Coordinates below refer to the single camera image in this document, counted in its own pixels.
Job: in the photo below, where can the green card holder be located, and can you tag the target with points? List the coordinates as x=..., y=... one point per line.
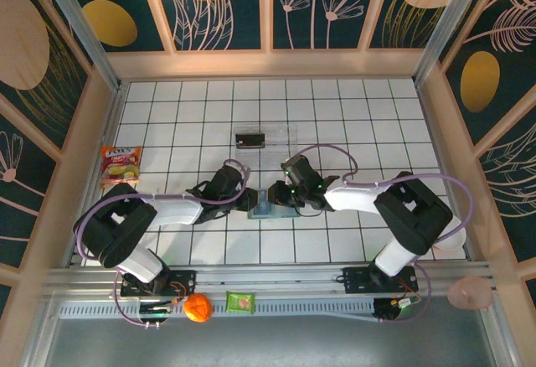
x=285, y=214

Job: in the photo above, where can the black credit card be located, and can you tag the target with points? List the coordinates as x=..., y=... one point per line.
x=250, y=140

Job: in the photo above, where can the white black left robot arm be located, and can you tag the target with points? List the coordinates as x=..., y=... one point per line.
x=171, y=210

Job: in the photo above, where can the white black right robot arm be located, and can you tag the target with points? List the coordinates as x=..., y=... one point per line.
x=356, y=199

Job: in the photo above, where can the clear plastic tray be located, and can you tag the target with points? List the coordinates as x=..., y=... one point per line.
x=278, y=136

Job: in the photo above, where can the aluminium base beam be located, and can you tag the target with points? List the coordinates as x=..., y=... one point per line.
x=268, y=277

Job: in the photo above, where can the green snack packet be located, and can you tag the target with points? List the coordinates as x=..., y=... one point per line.
x=240, y=302

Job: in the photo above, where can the red candy bag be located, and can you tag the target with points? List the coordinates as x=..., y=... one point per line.
x=120, y=168

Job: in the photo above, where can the orange fruit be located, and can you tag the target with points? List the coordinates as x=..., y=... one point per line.
x=197, y=307

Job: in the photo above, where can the teal panel flower stems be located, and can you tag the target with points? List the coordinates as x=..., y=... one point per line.
x=301, y=27

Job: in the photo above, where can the white bowl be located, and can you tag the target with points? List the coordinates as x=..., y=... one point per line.
x=454, y=241

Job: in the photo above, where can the teal panel orange circle leaves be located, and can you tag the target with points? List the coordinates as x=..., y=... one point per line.
x=247, y=15

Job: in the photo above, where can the teal panel large peach oval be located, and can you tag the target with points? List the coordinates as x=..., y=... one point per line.
x=63, y=90

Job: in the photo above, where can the pink plastic cup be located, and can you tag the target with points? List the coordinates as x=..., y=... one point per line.
x=469, y=293

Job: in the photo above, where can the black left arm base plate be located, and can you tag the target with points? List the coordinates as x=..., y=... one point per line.
x=184, y=281

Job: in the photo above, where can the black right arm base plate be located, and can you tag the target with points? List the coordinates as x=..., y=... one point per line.
x=356, y=281

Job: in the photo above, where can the aluminium side rail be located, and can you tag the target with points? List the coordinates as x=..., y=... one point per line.
x=107, y=141

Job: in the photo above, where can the aluminium corner post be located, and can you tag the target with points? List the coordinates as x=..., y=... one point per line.
x=444, y=23
x=79, y=23

